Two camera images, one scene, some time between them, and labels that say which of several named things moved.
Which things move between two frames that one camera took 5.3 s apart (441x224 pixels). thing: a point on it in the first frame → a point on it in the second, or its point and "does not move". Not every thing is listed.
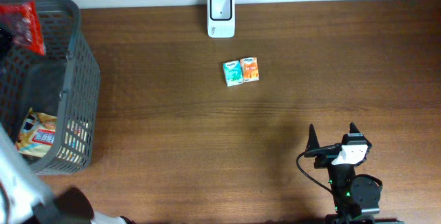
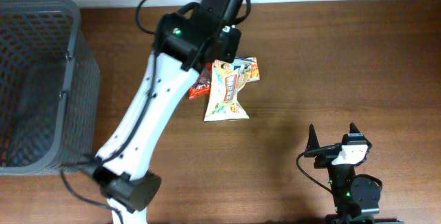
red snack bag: [20, 25] → [202, 86]
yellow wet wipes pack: [37, 134] → [228, 78]
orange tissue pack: [249, 69] does not move
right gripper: [326, 155] does not move
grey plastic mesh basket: [65, 83] does not move
